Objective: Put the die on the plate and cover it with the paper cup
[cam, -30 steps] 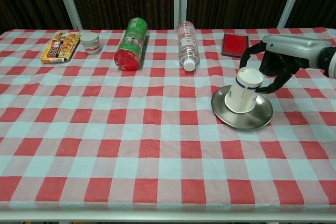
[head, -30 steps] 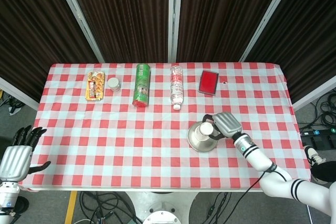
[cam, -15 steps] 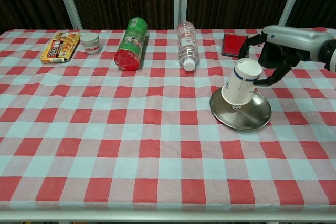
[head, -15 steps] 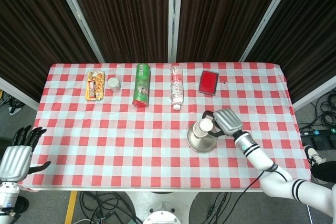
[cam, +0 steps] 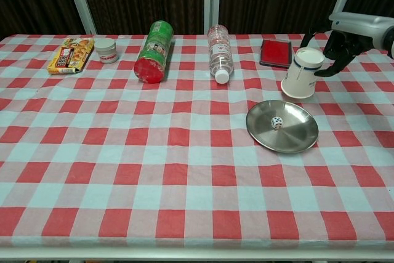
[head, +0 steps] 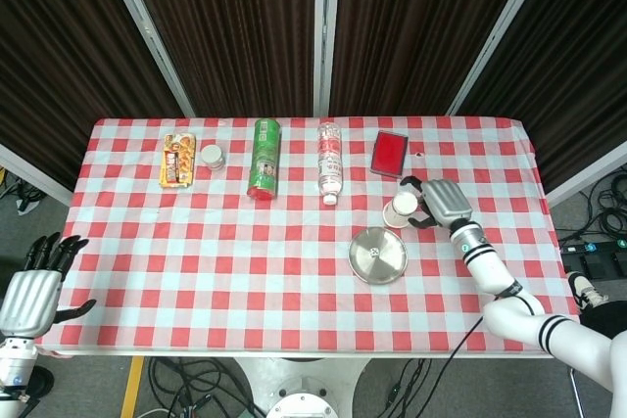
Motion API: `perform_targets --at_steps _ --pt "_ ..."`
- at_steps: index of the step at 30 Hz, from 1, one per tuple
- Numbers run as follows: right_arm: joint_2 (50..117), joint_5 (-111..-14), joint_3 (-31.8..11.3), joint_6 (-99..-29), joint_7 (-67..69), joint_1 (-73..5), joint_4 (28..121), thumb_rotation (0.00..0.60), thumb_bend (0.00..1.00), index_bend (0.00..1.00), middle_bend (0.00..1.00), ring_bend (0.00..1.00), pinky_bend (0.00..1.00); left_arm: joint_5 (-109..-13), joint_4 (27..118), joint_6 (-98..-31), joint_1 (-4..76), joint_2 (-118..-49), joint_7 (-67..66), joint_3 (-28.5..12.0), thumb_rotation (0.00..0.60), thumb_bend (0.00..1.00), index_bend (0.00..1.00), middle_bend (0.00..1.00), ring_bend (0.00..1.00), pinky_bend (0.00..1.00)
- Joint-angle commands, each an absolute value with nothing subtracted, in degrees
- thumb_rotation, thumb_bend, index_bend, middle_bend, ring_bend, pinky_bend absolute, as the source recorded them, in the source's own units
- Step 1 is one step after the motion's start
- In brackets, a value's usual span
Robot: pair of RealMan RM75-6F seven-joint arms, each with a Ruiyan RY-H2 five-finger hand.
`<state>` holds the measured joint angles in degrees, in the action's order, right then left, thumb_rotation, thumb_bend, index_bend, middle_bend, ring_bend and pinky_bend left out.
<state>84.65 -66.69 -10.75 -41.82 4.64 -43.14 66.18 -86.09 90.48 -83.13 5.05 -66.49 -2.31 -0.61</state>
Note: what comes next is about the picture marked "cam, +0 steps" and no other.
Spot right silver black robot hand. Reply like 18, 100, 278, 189
300, 12, 387, 78

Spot white paper cup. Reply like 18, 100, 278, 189
280, 46, 324, 100

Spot silver metal plate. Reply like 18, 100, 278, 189
246, 99, 320, 155

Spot red ink pad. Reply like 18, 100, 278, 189
259, 39, 293, 68

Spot clear plastic water bottle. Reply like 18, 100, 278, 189
207, 24, 233, 84

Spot green chips can red lid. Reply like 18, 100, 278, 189
133, 20, 175, 84

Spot red white checkered tablecloth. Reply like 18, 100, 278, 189
0, 32, 394, 249

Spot small white plastic jar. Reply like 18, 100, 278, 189
93, 38, 119, 64

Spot yellow snack packet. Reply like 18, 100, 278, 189
46, 36, 95, 75

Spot white table edge frame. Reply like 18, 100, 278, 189
0, 246, 394, 261

